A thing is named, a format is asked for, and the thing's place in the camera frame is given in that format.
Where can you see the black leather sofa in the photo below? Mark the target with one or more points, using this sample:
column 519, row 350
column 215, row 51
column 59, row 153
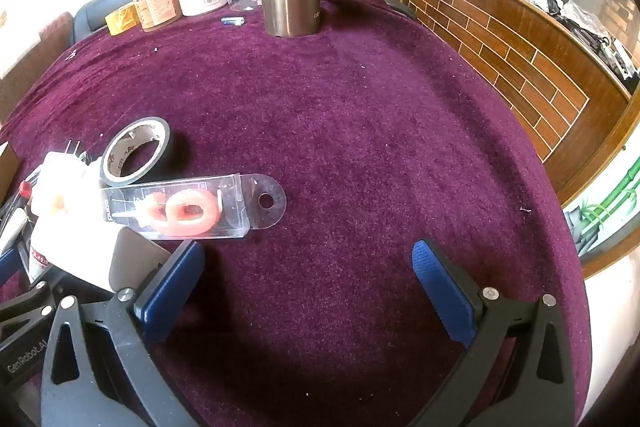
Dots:
column 95, row 12

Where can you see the wooden counter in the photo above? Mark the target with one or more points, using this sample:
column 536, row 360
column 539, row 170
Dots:
column 500, row 47

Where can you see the black marker with red cap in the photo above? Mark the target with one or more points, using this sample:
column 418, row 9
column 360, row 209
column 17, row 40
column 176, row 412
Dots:
column 22, row 192

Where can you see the brown jar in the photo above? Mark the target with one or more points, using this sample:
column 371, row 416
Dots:
column 160, row 9

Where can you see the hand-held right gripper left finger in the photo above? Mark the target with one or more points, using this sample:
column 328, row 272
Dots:
column 170, row 292

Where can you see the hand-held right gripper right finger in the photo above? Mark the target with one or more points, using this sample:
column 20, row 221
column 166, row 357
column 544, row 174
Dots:
column 442, row 292

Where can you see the bamboo wall painting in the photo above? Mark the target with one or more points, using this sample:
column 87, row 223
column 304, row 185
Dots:
column 605, row 217

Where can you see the black tape roll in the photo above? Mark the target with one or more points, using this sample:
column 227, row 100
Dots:
column 162, row 142

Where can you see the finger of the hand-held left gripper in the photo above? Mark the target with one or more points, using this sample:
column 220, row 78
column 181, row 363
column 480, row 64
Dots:
column 22, row 304

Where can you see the purple velvet tablecloth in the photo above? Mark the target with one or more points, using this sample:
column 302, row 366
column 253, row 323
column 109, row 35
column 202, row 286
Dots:
column 350, row 132

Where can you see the brown armchair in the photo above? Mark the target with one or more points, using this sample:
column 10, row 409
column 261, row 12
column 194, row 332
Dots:
column 35, row 47

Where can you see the white tube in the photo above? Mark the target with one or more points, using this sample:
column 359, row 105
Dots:
column 12, row 227

